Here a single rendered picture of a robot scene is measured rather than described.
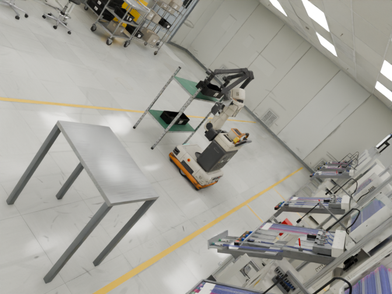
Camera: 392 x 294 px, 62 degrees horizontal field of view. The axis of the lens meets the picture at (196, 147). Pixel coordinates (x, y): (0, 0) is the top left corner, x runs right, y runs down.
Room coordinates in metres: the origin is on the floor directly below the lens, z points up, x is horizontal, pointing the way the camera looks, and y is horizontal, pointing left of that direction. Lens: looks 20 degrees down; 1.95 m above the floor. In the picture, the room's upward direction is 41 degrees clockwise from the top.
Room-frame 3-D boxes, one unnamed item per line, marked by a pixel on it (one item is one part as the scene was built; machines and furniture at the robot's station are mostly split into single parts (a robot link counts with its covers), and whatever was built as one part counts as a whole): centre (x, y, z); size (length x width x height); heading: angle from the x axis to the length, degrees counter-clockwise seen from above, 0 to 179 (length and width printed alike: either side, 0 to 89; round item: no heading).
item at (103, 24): (6.94, 2.98, 0.50); 0.90 x 0.54 x 1.00; 176
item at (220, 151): (4.40, -0.27, 0.59); 0.55 x 0.34 x 0.83; 162
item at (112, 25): (6.93, 2.98, 0.30); 0.30 x 0.23 x 0.18; 0
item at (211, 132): (4.42, -0.01, 0.68); 0.28 x 0.27 x 0.25; 162
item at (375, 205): (2.53, -1.38, 1.52); 0.51 x 0.13 x 0.27; 162
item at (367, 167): (7.03, -2.96, 0.95); 1.36 x 0.82 x 1.90; 72
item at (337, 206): (3.97, -1.79, 0.66); 1.01 x 0.73 x 1.31; 72
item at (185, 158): (4.43, -0.19, 0.16); 0.67 x 0.64 x 0.25; 72
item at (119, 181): (1.91, 0.38, 0.40); 0.70 x 0.45 x 0.80; 65
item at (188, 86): (4.64, 0.51, 0.55); 0.91 x 0.46 x 1.10; 162
